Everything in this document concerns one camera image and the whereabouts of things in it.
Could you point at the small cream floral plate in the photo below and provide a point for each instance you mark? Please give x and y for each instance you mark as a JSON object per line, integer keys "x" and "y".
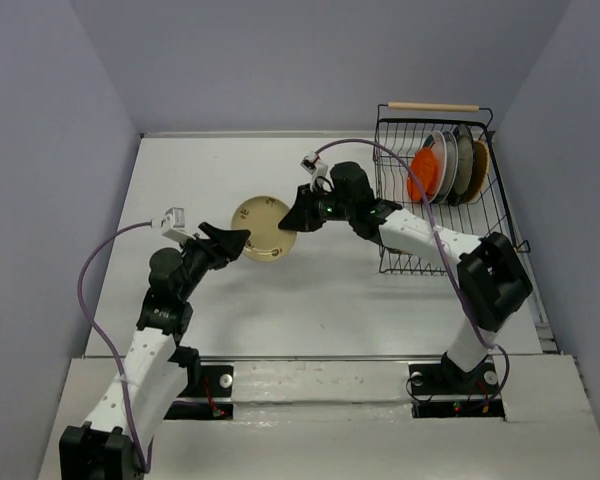
{"x": 261, "y": 216}

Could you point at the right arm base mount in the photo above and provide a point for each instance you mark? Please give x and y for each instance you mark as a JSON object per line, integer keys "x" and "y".
{"x": 434, "y": 397}

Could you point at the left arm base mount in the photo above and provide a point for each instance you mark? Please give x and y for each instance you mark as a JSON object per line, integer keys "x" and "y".
{"x": 209, "y": 399}

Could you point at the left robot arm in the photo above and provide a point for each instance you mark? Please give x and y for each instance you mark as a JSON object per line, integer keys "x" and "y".
{"x": 115, "y": 441}

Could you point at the woven bamboo round plate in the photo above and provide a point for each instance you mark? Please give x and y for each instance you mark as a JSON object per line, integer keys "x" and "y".
{"x": 482, "y": 162}

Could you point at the teal rim Hao Wei plate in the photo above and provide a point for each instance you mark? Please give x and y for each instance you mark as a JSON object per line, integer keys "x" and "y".
{"x": 451, "y": 165}

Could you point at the black wire dish rack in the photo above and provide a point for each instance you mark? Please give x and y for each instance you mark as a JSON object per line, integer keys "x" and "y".
{"x": 488, "y": 211}

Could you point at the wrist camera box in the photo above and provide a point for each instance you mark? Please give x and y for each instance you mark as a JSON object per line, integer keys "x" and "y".
{"x": 173, "y": 225}
{"x": 313, "y": 164}

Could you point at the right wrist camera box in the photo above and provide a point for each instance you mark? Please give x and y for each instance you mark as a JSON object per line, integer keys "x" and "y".
{"x": 313, "y": 164}

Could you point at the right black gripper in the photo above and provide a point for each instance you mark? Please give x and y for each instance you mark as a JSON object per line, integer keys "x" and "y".
{"x": 302, "y": 215}

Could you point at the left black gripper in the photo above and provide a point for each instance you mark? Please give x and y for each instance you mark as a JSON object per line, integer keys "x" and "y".
{"x": 221, "y": 246}

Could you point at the orange plate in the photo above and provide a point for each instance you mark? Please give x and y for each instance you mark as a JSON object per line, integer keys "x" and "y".
{"x": 424, "y": 169}

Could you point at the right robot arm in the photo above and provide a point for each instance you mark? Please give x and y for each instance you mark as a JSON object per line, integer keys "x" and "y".
{"x": 486, "y": 270}

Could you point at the black rimmed beige plate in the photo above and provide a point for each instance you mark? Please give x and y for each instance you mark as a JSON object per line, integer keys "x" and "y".
{"x": 465, "y": 164}

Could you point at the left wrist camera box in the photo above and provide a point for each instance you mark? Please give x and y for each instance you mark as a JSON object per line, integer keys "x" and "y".
{"x": 173, "y": 225}

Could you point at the white plate teal red rim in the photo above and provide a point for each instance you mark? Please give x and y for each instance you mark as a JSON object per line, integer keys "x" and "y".
{"x": 437, "y": 145}

